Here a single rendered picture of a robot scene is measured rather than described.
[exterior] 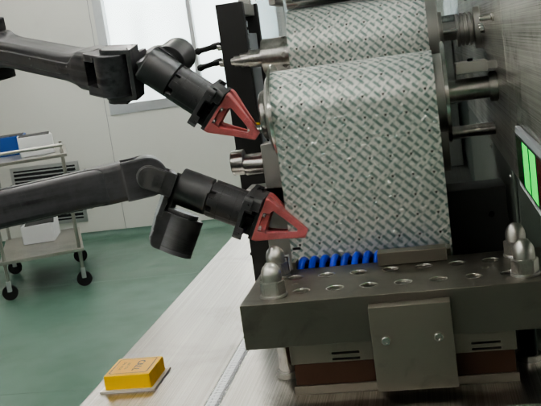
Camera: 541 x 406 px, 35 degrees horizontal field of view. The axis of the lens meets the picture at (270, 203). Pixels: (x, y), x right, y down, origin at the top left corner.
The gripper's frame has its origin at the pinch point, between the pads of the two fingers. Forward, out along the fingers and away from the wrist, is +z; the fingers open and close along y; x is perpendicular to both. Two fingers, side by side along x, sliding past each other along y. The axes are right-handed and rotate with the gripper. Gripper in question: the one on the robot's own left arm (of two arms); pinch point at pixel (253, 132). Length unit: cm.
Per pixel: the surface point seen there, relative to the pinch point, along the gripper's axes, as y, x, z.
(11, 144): -429, -201, -142
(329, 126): 7.0, 8.5, 8.8
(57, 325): -306, -228, -39
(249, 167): -1.2, -5.4, 2.5
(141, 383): 21.4, -34.5, 6.0
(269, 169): -0.2, -3.7, 5.1
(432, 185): 8.4, 9.7, 25.7
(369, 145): 7.6, 9.4, 15.1
